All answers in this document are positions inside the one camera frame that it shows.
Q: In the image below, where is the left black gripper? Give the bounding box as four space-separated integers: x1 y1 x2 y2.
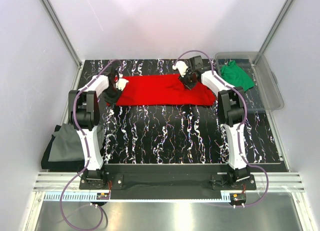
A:
103 85 124 108

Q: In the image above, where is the red t shirt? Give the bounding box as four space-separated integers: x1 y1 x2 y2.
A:
115 74 216 106

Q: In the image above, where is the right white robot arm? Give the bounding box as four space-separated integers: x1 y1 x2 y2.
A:
178 67 248 170

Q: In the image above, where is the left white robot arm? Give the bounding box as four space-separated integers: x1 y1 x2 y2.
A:
68 67 128 172

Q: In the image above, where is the green t shirt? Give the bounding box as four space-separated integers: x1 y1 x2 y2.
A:
220 60 255 92

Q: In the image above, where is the clear plastic bin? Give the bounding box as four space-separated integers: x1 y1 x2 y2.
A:
215 51 284 113

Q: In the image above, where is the grey folded t shirt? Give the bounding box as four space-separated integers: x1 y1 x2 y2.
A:
48 123 105 170

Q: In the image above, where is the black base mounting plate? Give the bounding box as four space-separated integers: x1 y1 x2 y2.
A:
80 164 257 202

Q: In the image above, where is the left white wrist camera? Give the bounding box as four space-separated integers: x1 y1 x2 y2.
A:
115 77 129 91

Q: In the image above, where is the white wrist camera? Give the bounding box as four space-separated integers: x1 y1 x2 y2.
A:
115 77 129 91
172 61 189 77

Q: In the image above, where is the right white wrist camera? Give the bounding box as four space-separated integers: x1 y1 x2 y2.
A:
172 61 189 77

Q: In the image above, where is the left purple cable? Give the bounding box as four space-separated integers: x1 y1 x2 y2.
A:
59 58 125 229

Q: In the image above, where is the purple cable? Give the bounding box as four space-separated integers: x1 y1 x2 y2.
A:
59 58 125 229
174 49 270 208

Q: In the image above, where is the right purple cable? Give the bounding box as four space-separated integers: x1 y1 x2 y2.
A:
174 49 270 208

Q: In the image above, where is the aluminium frame rail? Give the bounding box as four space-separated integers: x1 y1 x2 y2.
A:
33 172 304 203

